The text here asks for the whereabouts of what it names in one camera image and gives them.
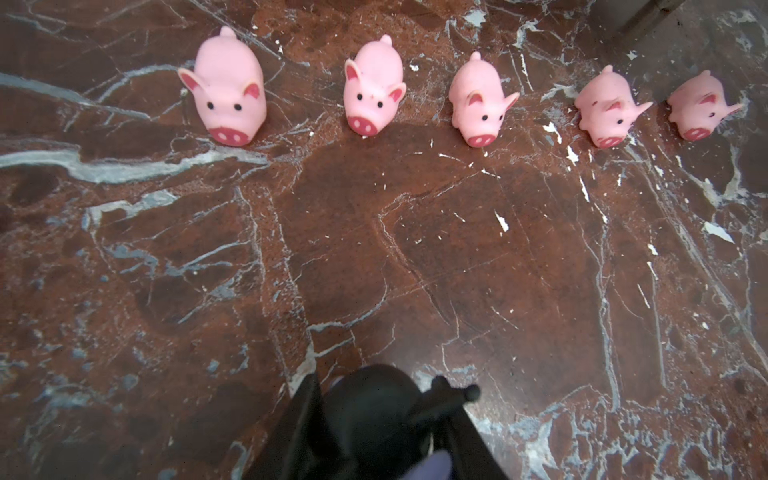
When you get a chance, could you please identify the black purple figurine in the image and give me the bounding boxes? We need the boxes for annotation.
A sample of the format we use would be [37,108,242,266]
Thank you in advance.
[314,364,481,479]

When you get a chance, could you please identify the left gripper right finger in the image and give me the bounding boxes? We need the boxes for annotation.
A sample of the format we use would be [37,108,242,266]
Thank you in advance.
[430,376,509,480]

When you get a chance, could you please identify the pink pig toy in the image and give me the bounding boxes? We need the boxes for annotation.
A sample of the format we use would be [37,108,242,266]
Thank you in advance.
[343,34,407,137]
[575,65,653,149]
[177,26,267,147]
[667,70,744,141]
[449,51,520,148]

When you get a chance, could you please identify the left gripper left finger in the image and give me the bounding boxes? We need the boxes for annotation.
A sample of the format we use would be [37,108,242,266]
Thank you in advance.
[243,373,336,480]

